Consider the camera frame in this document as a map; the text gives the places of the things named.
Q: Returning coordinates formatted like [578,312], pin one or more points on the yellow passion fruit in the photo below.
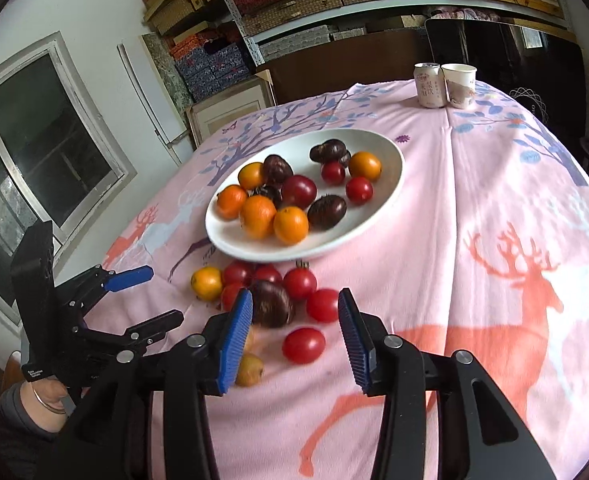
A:
[250,337]
[249,370]

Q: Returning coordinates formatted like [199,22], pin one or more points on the beige picture frame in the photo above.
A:
[229,110]

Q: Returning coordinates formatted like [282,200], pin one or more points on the white paper cup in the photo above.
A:
[459,85]

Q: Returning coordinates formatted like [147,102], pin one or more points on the red cherry tomato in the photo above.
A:
[299,283]
[238,273]
[303,345]
[323,305]
[230,296]
[359,190]
[333,172]
[267,275]

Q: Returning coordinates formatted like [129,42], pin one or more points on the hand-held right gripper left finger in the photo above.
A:
[234,340]

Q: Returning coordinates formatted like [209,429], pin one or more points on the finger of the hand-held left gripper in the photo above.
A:
[149,330]
[129,277]

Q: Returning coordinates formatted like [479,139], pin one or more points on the white leaning panel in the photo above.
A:
[152,105]

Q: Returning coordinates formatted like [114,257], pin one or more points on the mottled green panel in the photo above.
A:
[167,70]

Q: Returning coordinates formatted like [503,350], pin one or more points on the brown wooden board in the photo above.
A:
[334,75]

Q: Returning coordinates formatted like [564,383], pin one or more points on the stack of grey patterned boxes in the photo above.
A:
[309,40]

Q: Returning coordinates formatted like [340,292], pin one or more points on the pale drink can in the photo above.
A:
[430,87]

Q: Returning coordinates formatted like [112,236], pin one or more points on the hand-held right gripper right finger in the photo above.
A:
[354,340]

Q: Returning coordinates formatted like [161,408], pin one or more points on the white metal shelf rack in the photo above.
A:
[242,20]

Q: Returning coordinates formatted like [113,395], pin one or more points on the white framed window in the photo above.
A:
[49,135]

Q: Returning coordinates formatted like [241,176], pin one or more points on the stack of blue floral boxes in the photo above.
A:
[214,70]

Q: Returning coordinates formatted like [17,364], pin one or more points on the dark purple passion fruit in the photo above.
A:
[269,196]
[346,160]
[277,169]
[272,304]
[327,212]
[329,151]

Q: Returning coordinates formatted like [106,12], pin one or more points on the dark red tomato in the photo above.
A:
[299,191]

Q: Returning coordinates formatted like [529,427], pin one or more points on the white oval plate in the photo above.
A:
[369,210]

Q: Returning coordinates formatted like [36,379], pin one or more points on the black glossy board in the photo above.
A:
[499,55]

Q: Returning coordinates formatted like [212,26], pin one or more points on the long tan woven box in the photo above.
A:
[294,10]

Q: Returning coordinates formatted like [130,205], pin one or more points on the person's left forearm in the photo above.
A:
[4,420]

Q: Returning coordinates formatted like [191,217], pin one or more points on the pink deer print tablecloth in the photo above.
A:
[424,220]

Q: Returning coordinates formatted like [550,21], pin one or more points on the pink folded cloth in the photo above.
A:
[464,12]

